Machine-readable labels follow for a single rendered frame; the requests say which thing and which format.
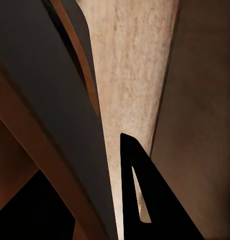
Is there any can of soda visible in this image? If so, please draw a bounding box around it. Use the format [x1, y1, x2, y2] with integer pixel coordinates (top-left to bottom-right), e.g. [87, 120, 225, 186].
[41, 0, 71, 48]

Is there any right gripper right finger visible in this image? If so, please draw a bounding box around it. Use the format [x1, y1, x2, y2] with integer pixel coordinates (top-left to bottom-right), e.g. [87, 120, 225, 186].
[120, 133, 205, 240]

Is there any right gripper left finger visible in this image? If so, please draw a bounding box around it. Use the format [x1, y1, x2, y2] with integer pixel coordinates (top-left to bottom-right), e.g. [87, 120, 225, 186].
[0, 169, 76, 240]

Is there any trash can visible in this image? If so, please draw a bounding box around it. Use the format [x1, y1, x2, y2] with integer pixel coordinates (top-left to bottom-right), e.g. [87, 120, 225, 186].
[0, 0, 119, 240]

